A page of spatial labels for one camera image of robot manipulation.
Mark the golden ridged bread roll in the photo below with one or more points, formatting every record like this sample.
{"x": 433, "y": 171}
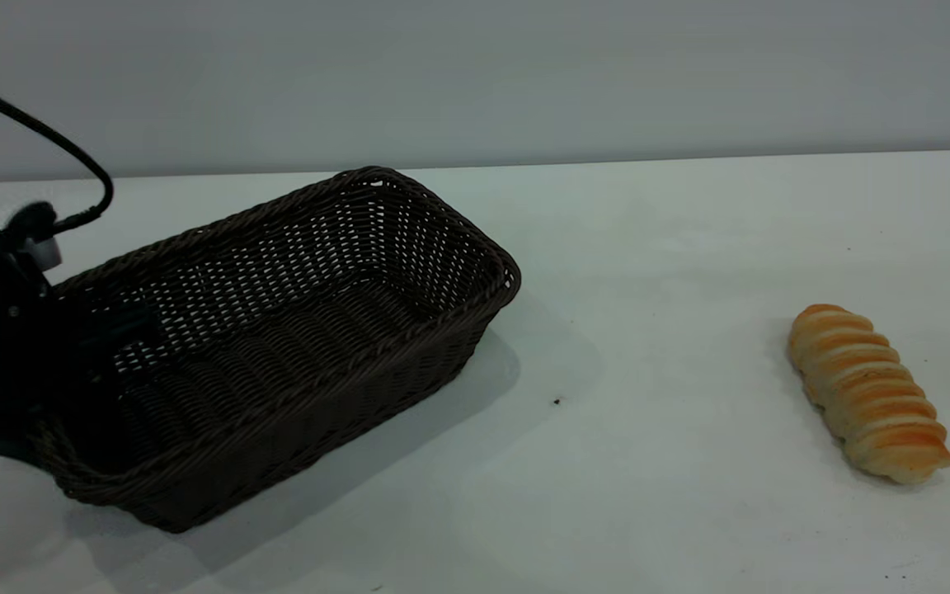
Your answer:
{"x": 867, "y": 392}

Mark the black woven wicker basket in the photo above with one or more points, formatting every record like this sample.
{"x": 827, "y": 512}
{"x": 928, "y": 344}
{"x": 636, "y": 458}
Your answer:
{"x": 302, "y": 363}

